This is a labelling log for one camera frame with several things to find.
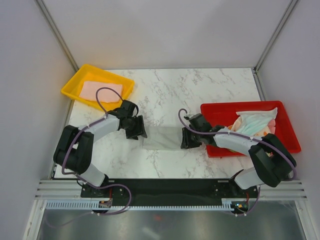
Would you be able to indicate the grey terry towel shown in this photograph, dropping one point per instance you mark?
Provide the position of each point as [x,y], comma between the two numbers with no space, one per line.
[163,138]

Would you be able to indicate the aluminium frame post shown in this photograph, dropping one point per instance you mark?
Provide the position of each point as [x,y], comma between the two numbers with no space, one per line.
[57,33]
[280,26]

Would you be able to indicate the red plastic tray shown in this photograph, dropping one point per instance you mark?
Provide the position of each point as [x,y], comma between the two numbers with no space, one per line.
[225,114]

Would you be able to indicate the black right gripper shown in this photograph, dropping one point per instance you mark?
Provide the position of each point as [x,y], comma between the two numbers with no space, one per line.
[186,143]

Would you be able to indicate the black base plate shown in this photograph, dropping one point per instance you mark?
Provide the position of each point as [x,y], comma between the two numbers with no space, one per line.
[170,191]

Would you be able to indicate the aluminium frame post left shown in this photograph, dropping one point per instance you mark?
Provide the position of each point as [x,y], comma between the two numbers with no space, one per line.
[57,33]

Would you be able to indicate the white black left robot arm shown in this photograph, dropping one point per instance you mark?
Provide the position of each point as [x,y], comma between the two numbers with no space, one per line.
[75,147]

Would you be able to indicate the light blue white towel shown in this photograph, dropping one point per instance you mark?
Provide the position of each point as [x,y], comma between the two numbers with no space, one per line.
[254,121]

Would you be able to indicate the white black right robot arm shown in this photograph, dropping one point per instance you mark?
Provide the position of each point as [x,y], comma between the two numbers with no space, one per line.
[272,163]

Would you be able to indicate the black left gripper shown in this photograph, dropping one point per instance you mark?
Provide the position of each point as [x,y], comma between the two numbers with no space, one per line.
[139,130]

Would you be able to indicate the aluminium frame post right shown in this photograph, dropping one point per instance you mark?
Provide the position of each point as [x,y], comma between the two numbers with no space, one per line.
[280,26]

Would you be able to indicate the white slotted cable duct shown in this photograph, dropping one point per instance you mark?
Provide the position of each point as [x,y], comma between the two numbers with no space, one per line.
[98,205]

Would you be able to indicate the orange patterned towel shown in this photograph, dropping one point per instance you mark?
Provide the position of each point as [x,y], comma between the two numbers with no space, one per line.
[269,129]

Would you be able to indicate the yellow plastic tray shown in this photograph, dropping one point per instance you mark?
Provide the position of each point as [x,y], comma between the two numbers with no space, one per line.
[87,72]

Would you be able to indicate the pink waffle towel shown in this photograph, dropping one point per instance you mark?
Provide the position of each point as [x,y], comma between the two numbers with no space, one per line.
[106,95]

